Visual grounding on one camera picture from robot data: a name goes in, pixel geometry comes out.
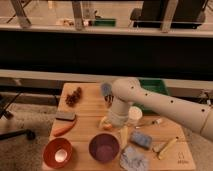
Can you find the small beige block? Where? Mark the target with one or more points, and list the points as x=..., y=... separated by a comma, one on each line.
x=158, y=147

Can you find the yellow orange fruit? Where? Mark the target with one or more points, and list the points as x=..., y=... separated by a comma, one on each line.
x=104, y=124

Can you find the grey blue cloth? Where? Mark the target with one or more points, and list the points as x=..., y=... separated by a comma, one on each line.
x=133, y=160

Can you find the blue sponge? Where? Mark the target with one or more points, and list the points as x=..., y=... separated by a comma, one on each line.
x=141, y=139

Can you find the green tray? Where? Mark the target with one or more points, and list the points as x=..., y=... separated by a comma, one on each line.
x=155, y=85

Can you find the white plastic cup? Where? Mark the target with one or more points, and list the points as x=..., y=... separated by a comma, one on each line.
x=135, y=114

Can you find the orange bowl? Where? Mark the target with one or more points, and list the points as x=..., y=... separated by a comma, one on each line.
x=52, y=147

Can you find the white cup in orange bowl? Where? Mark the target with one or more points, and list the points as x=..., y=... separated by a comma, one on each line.
x=61, y=155

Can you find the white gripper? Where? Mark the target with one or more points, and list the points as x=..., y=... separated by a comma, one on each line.
x=118, y=120

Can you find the black office chair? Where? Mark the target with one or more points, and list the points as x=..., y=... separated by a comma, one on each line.
x=179, y=14

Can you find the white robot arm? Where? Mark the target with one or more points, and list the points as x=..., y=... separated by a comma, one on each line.
x=196, y=117

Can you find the brown grape bunch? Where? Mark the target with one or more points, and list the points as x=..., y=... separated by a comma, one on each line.
x=73, y=99

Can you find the purple bowl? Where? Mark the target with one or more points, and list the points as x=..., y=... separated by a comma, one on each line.
x=104, y=147

